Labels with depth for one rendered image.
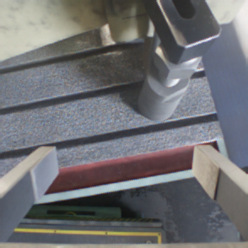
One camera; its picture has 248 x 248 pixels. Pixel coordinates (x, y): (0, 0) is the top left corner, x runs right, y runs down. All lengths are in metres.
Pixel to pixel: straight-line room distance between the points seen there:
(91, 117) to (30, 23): 0.20
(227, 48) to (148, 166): 0.32
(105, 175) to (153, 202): 0.86
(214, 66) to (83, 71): 0.30
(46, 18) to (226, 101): 0.37
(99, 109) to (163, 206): 0.97
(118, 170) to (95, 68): 0.23
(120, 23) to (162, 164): 0.28
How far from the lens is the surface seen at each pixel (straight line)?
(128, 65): 0.42
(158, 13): 0.19
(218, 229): 1.39
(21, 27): 0.31
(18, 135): 0.45
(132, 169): 0.39
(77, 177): 0.41
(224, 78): 0.46
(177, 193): 1.25
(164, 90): 0.26
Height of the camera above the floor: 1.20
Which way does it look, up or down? 79 degrees down
